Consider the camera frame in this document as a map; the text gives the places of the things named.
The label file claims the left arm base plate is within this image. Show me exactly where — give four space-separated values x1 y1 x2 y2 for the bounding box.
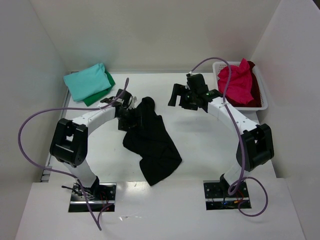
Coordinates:
67 183 117 213

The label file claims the folded light blue t shirt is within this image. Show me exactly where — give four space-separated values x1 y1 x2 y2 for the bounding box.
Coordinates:
63 63 112 102

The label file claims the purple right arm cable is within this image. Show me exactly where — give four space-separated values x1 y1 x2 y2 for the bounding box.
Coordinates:
189 57 270 216

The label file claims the white plastic basket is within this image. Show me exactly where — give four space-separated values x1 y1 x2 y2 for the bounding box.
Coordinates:
212 61 268 112

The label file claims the black t shirt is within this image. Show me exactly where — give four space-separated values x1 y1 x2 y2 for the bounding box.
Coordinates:
122 96 182 187

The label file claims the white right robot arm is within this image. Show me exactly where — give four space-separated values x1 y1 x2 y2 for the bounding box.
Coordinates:
168 73 275 196

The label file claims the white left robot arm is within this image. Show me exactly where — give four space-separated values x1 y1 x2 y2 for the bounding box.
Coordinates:
49 89 139 196

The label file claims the folded green t shirt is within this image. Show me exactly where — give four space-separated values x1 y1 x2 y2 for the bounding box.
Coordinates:
83 70 116 107

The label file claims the crumpled pink t shirt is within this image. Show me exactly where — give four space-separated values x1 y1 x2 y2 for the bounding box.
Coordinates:
225 58 254 107

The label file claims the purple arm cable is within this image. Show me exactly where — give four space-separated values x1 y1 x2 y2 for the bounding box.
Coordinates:
189 57 270 216
19 77 130 231

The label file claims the dark red t shirt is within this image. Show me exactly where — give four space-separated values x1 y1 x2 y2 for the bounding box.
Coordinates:
236 61 261 107

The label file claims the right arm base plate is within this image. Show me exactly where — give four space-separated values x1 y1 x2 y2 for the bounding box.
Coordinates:
203 180 252 211

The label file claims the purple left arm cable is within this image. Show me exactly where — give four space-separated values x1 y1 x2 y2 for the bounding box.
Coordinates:
19 77 130 231

